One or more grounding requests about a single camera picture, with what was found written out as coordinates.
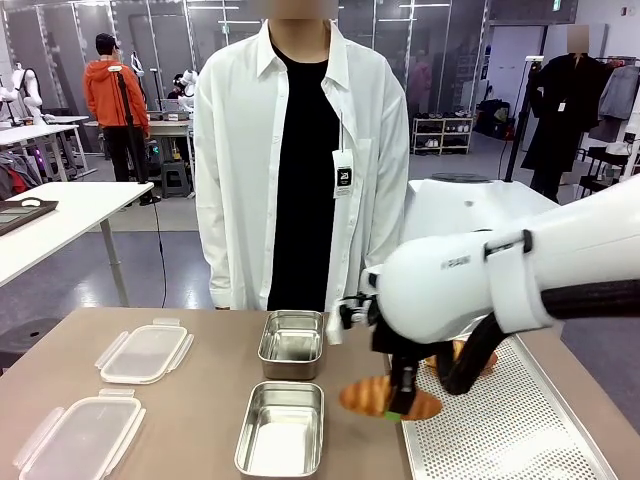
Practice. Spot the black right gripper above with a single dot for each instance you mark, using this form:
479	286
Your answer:
386	340

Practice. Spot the golden brown croissant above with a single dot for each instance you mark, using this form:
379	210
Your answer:
488	365
367	395

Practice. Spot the clear plastic container lid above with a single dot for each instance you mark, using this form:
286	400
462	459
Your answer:
145	352
80	440

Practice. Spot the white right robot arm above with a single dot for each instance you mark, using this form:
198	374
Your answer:
440	300

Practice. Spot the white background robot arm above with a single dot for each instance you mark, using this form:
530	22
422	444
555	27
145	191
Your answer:
30	85
187	80

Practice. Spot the stainless steel container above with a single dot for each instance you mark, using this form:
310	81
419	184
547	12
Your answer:
280	430
290	345

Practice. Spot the perforated metal baking tray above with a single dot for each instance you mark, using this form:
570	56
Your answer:
500	435

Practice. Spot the black and white hang tag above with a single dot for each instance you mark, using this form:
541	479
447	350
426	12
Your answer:
343	175

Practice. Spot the white shoe rack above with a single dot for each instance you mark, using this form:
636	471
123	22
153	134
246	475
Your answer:
442	135

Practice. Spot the person in white shirt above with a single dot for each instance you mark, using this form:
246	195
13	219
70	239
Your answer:
240	175

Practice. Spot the black light stand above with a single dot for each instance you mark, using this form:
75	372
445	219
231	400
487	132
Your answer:
515	140

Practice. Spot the person in pink coat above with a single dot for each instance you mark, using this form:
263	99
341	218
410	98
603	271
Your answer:
420	85

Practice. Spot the grey plastic stool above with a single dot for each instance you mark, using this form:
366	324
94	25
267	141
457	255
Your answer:
175	177

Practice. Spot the person in black coat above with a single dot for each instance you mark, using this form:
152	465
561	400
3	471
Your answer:
560	115

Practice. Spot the background desk with equipment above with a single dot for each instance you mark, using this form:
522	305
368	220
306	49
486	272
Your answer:
170	125

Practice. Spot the hanging grey jacket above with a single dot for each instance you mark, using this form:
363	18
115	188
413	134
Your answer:
620	90

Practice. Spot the white table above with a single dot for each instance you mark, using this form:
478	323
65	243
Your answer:
75	210

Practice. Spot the black tripod stand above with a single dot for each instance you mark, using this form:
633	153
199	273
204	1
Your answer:
131	130

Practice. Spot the black round stool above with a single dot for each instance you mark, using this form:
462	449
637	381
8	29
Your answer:
25	335

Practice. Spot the person in orange hoodie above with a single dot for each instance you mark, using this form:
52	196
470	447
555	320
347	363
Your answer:
112	95

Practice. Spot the dark brown tray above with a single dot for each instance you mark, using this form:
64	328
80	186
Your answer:
20	215

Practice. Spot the pile of grey red clothes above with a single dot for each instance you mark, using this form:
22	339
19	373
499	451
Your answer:
15	175

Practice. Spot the white background workbench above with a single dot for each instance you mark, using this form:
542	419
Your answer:
30	131

